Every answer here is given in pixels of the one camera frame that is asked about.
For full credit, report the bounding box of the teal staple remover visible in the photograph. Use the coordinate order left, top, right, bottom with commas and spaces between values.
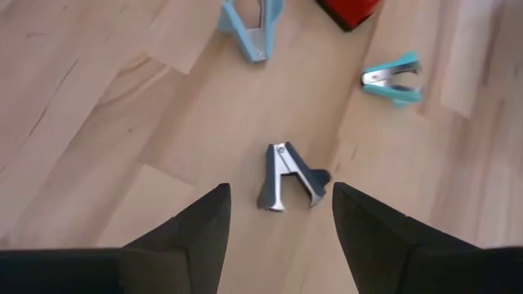
360, 51, 424, 109

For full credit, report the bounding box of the red stapler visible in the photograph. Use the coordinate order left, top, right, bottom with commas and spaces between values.
315, 0, 383, 33

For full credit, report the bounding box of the light blue staple remover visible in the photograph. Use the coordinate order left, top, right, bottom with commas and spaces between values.
217, 0, 286, 64

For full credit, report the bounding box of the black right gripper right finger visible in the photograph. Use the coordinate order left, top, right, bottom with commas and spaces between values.
332, 181, 523, 294

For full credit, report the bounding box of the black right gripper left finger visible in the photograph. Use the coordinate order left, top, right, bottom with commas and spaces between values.
0, 182, 232, 294

